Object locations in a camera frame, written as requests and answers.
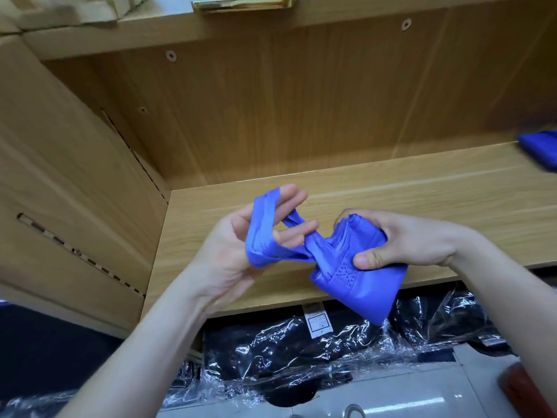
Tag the person's left hand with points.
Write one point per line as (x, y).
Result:
(226, 257)

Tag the person's right hand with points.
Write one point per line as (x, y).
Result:
(413, 239)

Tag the blue non-woven bag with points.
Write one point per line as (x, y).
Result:
(541, 149)
(365, 287)

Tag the wooden shelf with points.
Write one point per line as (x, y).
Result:
(348, 91)

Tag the red shopping basket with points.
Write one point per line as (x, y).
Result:
(527, 392)

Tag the person's left forearm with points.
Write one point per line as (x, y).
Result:
(130, 361)

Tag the person's right forearm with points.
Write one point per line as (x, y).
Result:
(518, 300)

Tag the person's right shoe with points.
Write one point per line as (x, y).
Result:
(354, 411)

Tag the beige woven basket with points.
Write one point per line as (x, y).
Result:
(61, 6)

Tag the black plastic-wrapped bag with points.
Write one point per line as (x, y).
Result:
(444, 317)
(26, 405)

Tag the black wrapped bag with tag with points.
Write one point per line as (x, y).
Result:
(261, 352)

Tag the white paper tag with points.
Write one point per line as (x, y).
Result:
(318, 321)

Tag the gold stand with white card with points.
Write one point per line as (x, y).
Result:
(244, 2)

